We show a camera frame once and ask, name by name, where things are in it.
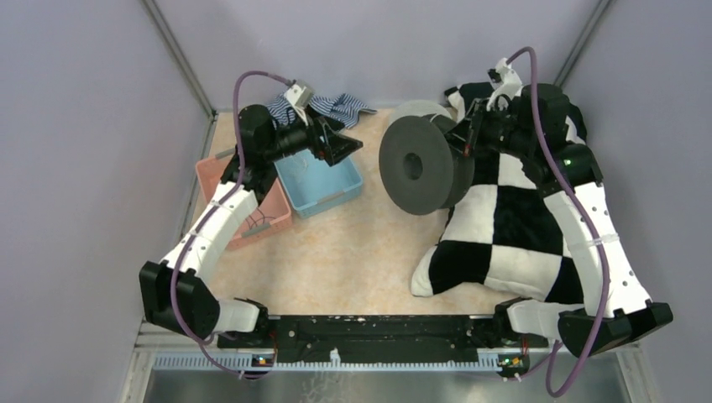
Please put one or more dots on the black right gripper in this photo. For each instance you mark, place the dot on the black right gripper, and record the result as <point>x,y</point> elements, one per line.
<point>477,117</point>

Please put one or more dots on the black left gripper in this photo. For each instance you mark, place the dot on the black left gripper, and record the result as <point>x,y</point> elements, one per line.
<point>334,146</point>

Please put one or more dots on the black cable spool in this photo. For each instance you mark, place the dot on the black cable spool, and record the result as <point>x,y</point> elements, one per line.
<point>420,170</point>

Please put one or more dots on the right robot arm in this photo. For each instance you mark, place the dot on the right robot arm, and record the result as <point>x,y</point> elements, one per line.
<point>545,131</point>

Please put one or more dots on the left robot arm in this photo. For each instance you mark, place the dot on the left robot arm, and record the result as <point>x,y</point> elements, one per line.
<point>174,291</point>

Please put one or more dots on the blue white striped cloth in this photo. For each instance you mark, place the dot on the blue white striped cloth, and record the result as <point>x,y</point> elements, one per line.
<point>344,108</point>

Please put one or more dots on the blue perforated plastic basket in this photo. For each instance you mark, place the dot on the blue perforated plastic basket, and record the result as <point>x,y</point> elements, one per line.
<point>312,187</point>

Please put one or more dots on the pink perforated plastic basket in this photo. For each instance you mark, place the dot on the pink perforated plastic basket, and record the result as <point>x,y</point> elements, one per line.
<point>272,215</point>

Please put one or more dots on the black white checkered pillow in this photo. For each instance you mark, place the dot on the black white checkered pillow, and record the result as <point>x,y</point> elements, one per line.
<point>502,236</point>

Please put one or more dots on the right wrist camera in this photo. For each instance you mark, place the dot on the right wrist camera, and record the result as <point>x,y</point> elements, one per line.
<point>506,84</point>

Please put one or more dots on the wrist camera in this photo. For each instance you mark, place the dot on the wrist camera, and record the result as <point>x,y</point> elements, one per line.
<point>299,95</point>
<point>506,84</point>

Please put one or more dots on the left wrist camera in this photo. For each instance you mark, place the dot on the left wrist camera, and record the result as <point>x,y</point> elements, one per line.
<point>299,95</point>

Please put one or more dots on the grey cable spool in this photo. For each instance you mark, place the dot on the grey cable spool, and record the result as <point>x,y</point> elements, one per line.
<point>418,108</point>

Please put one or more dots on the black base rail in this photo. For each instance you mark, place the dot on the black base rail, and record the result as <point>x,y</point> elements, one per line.
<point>419,339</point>

